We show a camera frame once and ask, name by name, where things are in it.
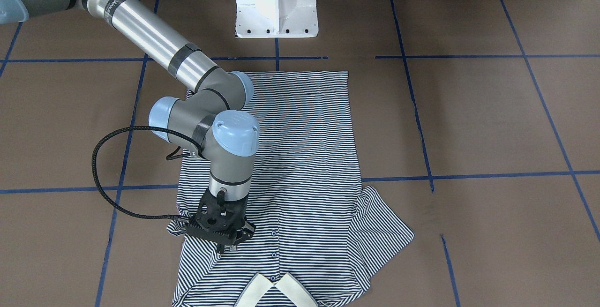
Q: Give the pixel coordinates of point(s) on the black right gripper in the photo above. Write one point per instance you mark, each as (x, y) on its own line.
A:
(247, 230)

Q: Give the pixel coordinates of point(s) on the striped polo shirt white collar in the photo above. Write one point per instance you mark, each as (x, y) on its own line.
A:
(320, 235)

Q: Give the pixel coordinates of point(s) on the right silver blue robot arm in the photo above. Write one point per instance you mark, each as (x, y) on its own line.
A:
(210, 125)

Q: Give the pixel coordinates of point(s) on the white camera stand post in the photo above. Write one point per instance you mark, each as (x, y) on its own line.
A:
(276, 19)

